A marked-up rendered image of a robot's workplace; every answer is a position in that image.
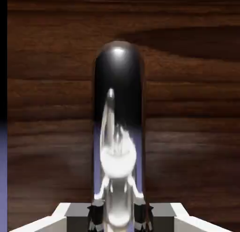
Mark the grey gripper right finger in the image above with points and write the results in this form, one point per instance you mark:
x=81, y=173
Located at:
x=165, y=213

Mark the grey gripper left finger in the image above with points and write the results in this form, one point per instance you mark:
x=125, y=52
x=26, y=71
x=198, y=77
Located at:
x=75, y=213

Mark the dark wood cabinet door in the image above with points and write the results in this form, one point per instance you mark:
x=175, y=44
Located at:
x=187, y=104

